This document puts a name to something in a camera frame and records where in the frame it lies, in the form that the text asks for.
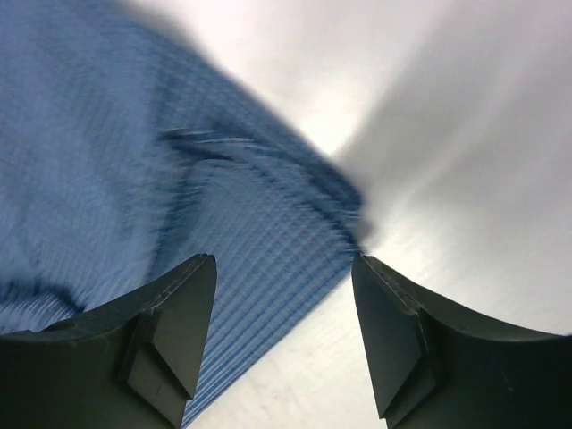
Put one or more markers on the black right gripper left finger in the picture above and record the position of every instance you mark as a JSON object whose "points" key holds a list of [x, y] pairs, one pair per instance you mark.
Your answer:
{"points": [[131, 363]]}

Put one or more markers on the blue checked long sleeve shirt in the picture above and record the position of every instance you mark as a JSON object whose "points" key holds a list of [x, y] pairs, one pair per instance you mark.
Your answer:
{"points": [[123, 155]]}

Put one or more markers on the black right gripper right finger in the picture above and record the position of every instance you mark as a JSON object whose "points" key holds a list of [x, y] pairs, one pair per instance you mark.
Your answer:
{"points": [[436, 364]]}

